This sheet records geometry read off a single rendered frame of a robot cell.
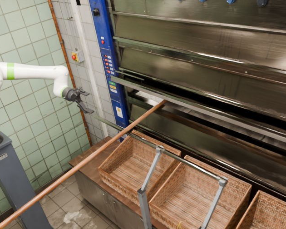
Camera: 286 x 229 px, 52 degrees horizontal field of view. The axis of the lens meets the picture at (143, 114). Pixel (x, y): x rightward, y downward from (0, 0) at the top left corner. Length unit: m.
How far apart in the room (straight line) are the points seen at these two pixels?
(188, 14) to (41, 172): 2.41
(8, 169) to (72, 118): 1.17
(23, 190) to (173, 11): 1.83
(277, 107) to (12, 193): 2.05
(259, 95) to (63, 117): 2.24
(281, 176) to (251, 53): 0.80
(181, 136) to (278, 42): 1.07
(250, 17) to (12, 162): 1.95
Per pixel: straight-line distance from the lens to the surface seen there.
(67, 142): 3.54
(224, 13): 1.73
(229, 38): 1.75
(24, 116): 3.17
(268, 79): 1.72
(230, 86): 1.85
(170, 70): 2.10
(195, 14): 1.84
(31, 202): 1.84
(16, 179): 2.62
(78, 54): 2.87
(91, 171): 2.82
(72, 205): 3.41
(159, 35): 2.05
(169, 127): 2.40
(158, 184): 2.34
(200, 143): 2.25
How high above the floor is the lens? 2.42
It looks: 32 degrees down
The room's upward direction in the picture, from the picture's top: 9 degrees counter-clockwise
